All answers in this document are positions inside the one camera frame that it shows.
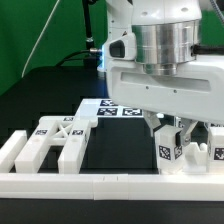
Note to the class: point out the white chair back part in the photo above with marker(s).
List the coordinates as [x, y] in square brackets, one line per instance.
[71, 133]

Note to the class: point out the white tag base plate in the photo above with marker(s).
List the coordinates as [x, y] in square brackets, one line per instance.
[106, 108]

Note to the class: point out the white chair seat part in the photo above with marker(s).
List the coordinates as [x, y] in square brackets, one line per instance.
[195, 157]

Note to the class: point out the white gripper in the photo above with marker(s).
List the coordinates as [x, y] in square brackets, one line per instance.
[196, 92]

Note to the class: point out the white front fence wall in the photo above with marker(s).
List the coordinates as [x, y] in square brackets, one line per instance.
[113, 187]

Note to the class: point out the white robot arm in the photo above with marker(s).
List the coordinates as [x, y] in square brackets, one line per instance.
[154, 61]

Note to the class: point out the white bar part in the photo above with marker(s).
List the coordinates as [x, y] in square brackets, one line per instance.
[11, 149]

